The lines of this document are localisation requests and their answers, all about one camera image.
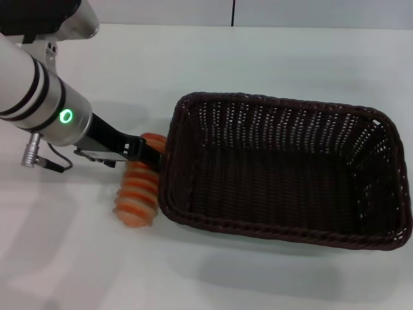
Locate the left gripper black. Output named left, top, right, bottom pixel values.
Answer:
left=84, top=112, right=165, bottom=174

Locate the striped long bread roll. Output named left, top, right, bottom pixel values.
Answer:
left=112, top=132, right=168, bottom=229

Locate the dark brown woven basket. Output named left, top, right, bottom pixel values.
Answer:
left=159, top=91, right=413, bottom=253

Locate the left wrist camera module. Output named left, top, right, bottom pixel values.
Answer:
left=73, top=147, right=130, bottom=169

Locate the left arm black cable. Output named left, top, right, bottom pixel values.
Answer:
left=21, top=131, right=74, bottom=174

